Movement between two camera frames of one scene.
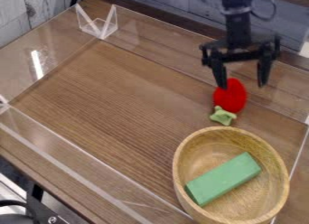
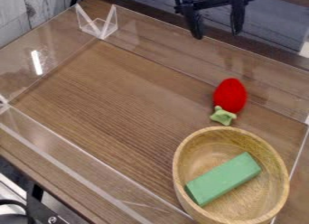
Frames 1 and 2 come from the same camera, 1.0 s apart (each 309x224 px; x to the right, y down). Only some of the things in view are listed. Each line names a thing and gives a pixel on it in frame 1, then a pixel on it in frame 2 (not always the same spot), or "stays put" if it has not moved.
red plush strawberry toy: [230, 100] stays put
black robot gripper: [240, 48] → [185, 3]
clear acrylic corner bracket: [100, 27] stays put
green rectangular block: [223, 179] stays put
